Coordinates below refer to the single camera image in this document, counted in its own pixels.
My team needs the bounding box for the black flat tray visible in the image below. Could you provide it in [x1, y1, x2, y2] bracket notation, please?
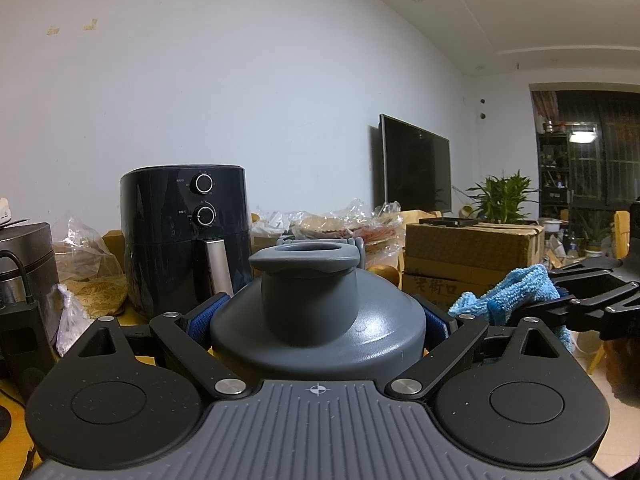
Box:
[418, 214, 479, 226]

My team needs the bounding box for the cardboard box with black writing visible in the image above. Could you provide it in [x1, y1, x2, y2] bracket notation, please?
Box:
[401, 255, 501, 307]

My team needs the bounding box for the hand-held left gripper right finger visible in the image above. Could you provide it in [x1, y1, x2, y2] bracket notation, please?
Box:
[385, 305, 572, 402]

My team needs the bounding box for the crumpled clear plastic bag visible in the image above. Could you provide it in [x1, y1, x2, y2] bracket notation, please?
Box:
[250, 209, 301, 241]

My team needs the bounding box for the small knotted plastic bag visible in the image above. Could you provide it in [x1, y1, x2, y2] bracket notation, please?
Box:
[55, 283, 97, 359]

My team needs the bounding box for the clear bag with brown contents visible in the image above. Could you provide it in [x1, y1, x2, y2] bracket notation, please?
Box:
[52, 216, 129, 319]

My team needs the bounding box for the black air fryer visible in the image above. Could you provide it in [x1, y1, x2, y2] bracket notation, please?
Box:
[120, 164, 254, 321]

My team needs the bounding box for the grey electric rice cooker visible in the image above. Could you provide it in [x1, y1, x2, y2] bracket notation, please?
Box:
[0, 221, 60, 307]

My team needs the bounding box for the black portable air pump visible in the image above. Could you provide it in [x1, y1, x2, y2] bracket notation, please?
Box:
[0, 250, 56, 402]

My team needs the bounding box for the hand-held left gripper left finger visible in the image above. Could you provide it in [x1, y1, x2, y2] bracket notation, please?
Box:
[75, 292, 252, 401]

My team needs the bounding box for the brown round fruit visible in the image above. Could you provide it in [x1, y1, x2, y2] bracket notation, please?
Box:
[370, 261, 402, 290]

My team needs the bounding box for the clear shaker bottle grey lid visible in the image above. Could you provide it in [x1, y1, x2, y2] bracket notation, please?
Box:
[210, 237, 427, 382]

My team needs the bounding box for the green potted plant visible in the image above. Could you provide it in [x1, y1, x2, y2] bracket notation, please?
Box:
[465, 170, 544, 225]

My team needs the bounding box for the plain cardboard box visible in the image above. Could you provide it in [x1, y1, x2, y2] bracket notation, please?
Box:
[404, 222, 546, 287]

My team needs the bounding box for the plastic bag of flatbread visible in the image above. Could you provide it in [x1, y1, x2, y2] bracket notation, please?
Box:
[292, 198, 404, 262]

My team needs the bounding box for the black flat television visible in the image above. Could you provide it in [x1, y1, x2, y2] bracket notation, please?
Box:
[378, 113, 453, 214]

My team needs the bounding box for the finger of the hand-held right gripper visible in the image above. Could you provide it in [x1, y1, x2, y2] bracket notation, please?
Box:
[547, 287, 640, 342]
[547, 256, 640, 302]

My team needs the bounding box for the balcony glass door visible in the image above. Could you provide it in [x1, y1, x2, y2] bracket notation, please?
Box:
[530, 84, 640, 221]

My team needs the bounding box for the light blue cloth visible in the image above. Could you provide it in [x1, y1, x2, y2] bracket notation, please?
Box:
[447, 263, 572, 352]

